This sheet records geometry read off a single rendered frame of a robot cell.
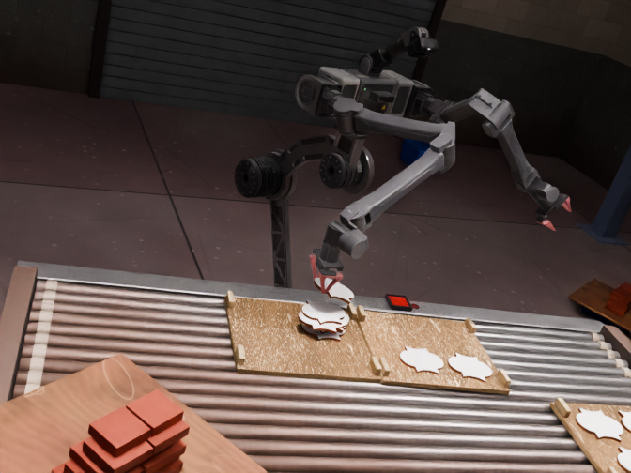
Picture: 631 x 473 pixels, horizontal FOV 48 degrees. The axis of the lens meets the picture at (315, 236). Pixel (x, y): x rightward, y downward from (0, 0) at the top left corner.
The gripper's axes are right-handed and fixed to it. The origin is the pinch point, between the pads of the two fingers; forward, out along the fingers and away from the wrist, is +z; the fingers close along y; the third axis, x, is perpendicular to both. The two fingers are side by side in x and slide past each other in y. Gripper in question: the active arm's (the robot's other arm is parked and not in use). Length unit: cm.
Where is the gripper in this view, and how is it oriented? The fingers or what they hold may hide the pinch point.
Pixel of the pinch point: (320, 283)
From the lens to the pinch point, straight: 210.2
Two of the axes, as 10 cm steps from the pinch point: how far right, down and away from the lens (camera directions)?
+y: 3.1, 4.9, -8.2
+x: 9.2, 0.7, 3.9
